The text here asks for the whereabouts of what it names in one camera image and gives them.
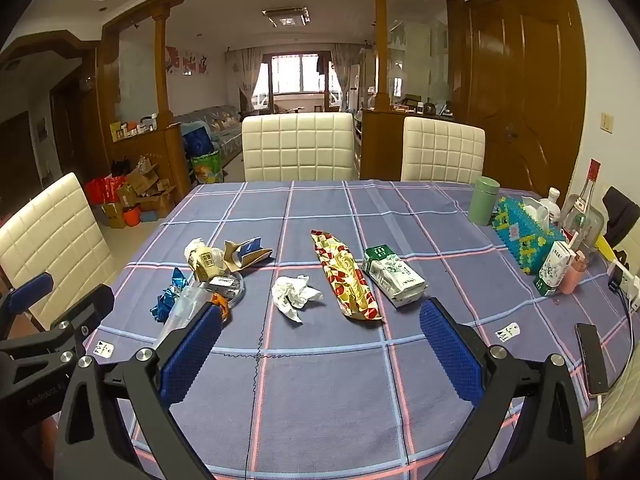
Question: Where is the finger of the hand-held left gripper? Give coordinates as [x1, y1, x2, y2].
[0, 271, 56, 333]
[0, 284, 116, 376]

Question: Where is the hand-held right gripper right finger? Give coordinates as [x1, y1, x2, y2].
[419, 297, 588, 480]

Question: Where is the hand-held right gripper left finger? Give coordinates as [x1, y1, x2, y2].
[52, 302, 226, 480]

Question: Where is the clear plastic bag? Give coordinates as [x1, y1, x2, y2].
[157, 280, 221, 346]

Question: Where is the blue foil wrapper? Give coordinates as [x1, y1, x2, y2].
[150, 267, 190, 322]

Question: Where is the cream wrapper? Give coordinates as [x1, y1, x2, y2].
[184, 237, 228, 283]

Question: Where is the silver foil wrapper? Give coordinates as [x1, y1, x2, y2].
[222, 236, 275, 273]

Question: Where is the white tissue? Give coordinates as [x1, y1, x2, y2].
[271, 275, 325, 323]

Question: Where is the white quilted leather chair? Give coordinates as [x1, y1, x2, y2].
[401, 116, 487, 186]
[241, 112, 361, 183]
[582, 360, 640, 458]
[0, 172, 118, 333]

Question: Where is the small orange wrapper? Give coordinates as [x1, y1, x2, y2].
[210, 292, 232, 321]

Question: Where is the clear plastic lid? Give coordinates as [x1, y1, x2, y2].
[207, 272, 247, 306]

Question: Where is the green white tissue packet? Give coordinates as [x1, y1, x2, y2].
[362, 245, 429, 309]

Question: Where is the red bag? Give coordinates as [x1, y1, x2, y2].
[84, 175, 126, 206]

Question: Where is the red gold snack wrapper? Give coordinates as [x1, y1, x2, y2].
[310, 230, 383, 321]

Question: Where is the white green carton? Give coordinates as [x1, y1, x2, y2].
[534, 240, 576, 297]

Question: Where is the pile of cardboard boxes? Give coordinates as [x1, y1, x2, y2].
[102, 162, 177, 228]

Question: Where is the blue plaid tablecloth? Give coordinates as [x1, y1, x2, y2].
[82, 180, 636, 480]

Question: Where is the beaded tissue box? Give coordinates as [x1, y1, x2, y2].
[492, 196, 566, 276]

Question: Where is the black smartphone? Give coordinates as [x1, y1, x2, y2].
[574, 322, 611, 395]

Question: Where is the pink bottle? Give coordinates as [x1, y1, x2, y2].
[558, 250, 588, 295]

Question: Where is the green cup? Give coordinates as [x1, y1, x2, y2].
[468, 176, 501, 227]

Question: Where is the wooden shelf cabinet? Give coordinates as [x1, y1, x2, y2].
[110, 122, 191, 186]

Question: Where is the white bottle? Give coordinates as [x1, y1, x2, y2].
[542, 187, 563, 226]

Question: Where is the colourful printed bag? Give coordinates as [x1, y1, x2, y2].
[190, 149, 224, 185]

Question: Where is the white power strip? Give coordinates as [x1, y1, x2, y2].
[607, 260, 640, 311]

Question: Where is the clear glass bottle red label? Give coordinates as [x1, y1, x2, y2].
[562, 159, 603, 256]

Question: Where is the blue bag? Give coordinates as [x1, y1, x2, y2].
[182, 127, 216, 158]

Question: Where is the black padded object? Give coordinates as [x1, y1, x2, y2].
[602, 186, 640, 251]

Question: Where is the grey sofa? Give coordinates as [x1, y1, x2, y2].
[172, 105, 243, 166]

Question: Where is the wooden column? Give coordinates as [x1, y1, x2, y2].
[372, 0, 391, 111]
[152, 5, 173, 126]

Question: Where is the wooden door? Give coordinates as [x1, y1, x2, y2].
[467, 0, 586, 196]

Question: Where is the patterned curtain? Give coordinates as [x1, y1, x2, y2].
[227, 46, 263, 111]
[330, 42, 361, 111]

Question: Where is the window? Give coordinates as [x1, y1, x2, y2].
[270, 52, 333, 96]

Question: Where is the ceiling light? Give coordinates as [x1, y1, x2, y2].
[262, 6, 311, 28]

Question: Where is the wooden half wall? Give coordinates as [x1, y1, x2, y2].
[360, 107, 456, 181]

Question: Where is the red white wall art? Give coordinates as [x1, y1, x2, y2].
[166, 45, 210, 77]

